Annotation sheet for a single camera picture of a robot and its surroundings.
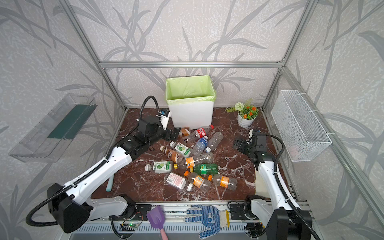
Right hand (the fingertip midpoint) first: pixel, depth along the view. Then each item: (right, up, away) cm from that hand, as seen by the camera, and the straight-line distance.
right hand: (240, 139), depth 85 cm
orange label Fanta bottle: (-29, -13, 0) cm, 32 cm away
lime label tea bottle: (-35, -7, +9) cm, 37 cm away
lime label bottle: (-47, -16, +1) cm, 49 cm away
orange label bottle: (-10, -22, -6) cm, 25 cm away
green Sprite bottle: (-19, -17, -1) cm, 26 cm away
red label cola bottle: (-27, +1, +16) cm, 31 cm away
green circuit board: (-55, -39, -14) cm, 69 cm away
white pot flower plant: (+8, +16, +14) cm, 22 cm away
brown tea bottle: (-40, -9, +4) cm, 42 cm away
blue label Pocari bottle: (-23, -6, +13) cm, 27 cm away
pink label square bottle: (-35, -22, -4) cm, 42 cm away
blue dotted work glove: (-17, -36, -12) cm, 42 cm away
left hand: (-35, +10, -9) cm, 38 cm away
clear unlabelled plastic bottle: (-14, -3, +11) cm, 18 cm away
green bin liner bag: (-29, +33, +18) cm, 48 cm away
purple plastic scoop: (-44, -36, -13) cm, 59 cm away
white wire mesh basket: (+20, +5, -23) cm, 31 cm away
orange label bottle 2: (-23, -22, -6) cm, 33 cm away
